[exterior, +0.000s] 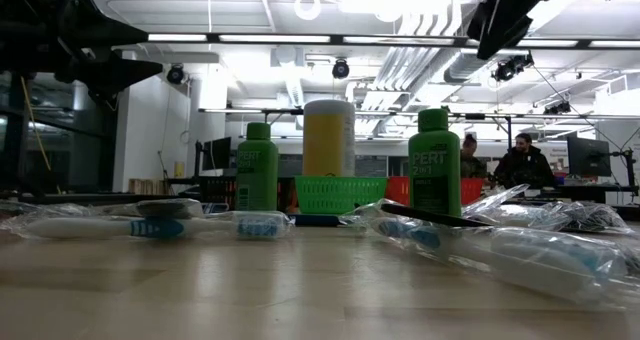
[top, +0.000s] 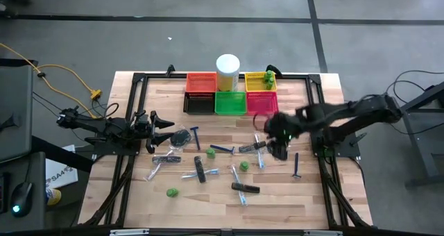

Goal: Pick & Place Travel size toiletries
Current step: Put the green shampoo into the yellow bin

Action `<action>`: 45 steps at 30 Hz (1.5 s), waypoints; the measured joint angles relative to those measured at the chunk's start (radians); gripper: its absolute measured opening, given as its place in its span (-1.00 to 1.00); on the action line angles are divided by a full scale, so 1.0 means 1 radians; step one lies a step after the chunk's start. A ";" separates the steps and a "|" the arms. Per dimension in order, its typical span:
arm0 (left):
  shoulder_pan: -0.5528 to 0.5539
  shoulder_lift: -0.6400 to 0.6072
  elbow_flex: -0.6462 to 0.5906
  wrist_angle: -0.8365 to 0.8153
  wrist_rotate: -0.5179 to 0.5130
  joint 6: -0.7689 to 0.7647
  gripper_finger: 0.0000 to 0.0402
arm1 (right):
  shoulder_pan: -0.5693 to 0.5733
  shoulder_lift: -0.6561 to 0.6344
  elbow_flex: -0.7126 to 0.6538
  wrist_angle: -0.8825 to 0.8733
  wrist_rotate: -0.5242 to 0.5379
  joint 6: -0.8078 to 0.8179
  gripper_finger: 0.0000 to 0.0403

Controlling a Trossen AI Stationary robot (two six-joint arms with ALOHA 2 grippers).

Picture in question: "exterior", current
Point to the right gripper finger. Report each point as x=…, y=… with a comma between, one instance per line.
x=484, y=17
x=505, y=32

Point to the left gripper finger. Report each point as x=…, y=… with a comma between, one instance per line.
x=105, y=32
x=115, y=75

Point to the black comb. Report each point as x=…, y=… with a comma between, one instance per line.
x=430, y=215
x=45, y=210

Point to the green shampoo bottle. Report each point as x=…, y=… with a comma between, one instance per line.
x=435, y=170
x=257, y=170

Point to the blue white toothbrush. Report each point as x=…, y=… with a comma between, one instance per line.
x=515, y=215
x=525, y=262
x=100, y=227

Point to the small yellow sign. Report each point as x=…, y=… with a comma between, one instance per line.
x=179, y=169

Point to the wooden crate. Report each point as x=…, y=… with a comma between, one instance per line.
x=147, y=186

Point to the black computer monitor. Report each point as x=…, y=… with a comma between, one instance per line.
x=217, y=153
x=587, y=156

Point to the person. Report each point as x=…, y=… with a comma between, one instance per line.
x=522, y=167
x=472, y=162

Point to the overhead light bar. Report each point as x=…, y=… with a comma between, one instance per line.
x=337, y=40

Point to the red plastic basket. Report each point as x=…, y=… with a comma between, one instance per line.
x=397, y=190

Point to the yellow white wipes canister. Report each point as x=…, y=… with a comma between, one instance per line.
x=327, y=140

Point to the orange plastic basket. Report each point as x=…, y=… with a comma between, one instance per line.
x=292, y=195

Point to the green plastic basket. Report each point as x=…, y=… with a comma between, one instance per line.
x=340, y=195

